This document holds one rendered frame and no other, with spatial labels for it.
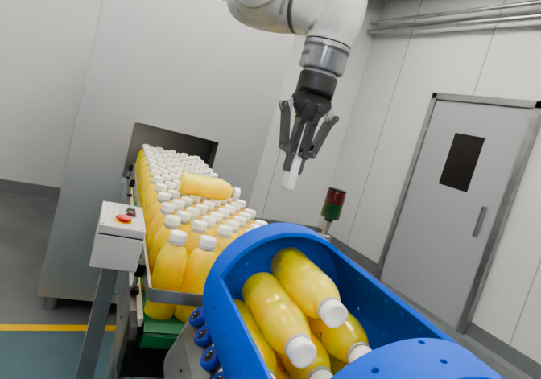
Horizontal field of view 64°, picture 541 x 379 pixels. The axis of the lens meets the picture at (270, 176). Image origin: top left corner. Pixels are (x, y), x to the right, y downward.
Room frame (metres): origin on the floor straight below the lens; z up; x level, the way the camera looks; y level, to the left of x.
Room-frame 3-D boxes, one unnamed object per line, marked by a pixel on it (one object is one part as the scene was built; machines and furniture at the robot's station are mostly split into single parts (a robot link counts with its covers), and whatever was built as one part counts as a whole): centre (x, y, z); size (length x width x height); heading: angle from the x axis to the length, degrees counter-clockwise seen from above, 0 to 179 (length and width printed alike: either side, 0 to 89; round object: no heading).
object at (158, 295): (0.99, 0.00, 0.96); 0.40 x 0.01 x 0.03; 111
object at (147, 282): (1.67, 0.48, 0.96); 1.60 x 0.01 x 0.03; 21
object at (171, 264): (0.97, 0.17, 0.99); 0.07 x 0.07 x 0.19
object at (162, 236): (1.09, 0.21, 0.99); 0.07 x 0.07 x 0.19
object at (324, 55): (0.86, -0.04, 1.55); 0.09 x 0.09 x 0.06
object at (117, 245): (1.01, 0.32, 1.05); 0.20 x 0.10 x 0.10; 21
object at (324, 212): (1.41, -0.23, 1.18); 0.06 x 0.06 x 0.05
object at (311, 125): (0.86, -0.05, 1.41); 0.04 x 0.01 x 0.11; 21
